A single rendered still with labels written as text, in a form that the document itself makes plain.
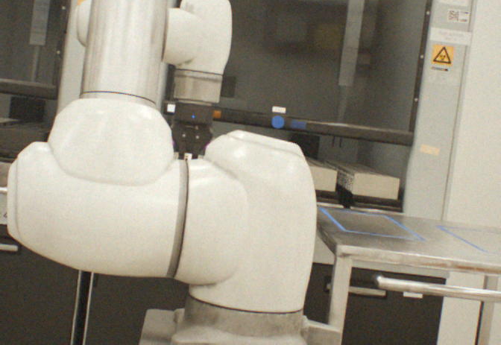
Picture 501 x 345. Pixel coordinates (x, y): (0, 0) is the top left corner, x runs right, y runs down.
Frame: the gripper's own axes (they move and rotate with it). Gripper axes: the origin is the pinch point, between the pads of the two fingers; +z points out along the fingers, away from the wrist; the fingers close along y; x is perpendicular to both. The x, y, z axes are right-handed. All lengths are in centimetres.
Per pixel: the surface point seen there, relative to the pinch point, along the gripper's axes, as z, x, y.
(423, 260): -1, 40, -37
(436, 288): 2, 44, -39
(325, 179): -6, -47, -33
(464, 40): -44, -48, -63
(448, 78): -34, -48, -60
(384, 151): -14, -81, -53
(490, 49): -53, -159, -102
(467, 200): 2, -160, -102
